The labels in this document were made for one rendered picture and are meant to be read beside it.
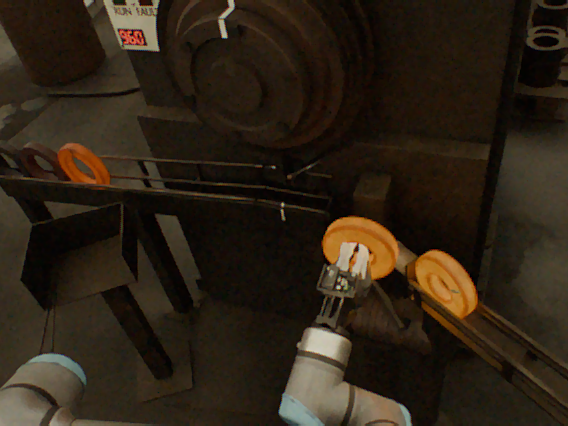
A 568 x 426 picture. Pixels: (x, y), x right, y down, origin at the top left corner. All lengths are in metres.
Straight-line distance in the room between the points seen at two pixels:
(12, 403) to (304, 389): 0.44
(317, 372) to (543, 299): 1.32
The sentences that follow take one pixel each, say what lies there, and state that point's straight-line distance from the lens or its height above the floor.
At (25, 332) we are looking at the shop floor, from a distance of 2.37.
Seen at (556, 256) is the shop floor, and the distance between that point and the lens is 2.23.
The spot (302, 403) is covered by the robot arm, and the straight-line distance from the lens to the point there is 0.89.
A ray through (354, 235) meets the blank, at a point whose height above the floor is 0.88.
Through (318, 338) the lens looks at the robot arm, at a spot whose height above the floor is 0.84.
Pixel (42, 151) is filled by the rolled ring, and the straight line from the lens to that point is 1.83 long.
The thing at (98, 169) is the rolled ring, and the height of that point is 0.70.
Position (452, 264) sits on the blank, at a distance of 1.09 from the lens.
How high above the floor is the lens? 1.61
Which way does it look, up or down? 43 degrees down
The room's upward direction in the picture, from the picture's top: 11 degrees counter-clockwise
